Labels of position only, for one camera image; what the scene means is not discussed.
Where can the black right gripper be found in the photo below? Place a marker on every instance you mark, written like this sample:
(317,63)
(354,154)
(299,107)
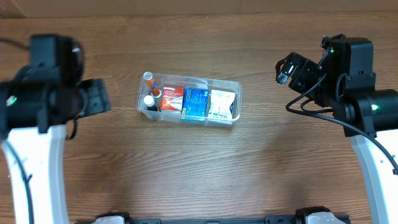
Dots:
(298,73)

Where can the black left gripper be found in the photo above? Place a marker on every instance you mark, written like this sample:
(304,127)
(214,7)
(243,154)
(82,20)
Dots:
(97,97)

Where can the white medicine box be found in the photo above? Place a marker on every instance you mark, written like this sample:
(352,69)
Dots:
(221,104)

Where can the dark brown syrup bottle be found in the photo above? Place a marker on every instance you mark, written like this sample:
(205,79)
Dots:
(150,103)

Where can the blue lozenge box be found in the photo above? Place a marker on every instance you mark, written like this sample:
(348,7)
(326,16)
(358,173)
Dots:
(195,102)

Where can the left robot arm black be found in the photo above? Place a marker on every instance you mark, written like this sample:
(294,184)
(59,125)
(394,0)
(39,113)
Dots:
(36,106)

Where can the clear plastic container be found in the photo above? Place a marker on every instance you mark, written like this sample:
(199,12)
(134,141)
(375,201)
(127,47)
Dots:
(190,82)

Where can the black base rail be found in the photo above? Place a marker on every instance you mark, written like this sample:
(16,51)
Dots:
(124,217)

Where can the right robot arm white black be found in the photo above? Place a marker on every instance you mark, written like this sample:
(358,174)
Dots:
(341,89)

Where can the red medicine box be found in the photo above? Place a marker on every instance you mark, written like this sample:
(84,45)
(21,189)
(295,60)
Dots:
(172,98)

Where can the orange tablet tube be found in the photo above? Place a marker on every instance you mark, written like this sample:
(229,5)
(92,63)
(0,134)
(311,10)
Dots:
(151,83)

